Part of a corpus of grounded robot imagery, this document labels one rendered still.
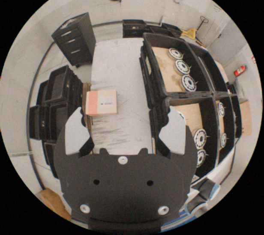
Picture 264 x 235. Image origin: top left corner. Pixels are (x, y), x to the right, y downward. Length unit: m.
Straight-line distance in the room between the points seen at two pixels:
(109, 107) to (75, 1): 3.29
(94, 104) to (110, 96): 0.09
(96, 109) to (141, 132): 0.26
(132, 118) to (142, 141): 0.14
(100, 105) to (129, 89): 0.20
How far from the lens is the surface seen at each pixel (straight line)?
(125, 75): 0.56
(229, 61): 3.60
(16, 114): 2.67
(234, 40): 3.74
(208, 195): 0.71
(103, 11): 3.26
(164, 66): 0.50
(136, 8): 3.32
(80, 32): 1.30
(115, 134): 0.47
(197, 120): 0.50
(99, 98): 0.43
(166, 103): 0.27
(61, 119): 1.08
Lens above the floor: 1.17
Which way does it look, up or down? 75 degrees down
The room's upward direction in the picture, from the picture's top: 10 degrees clockwise
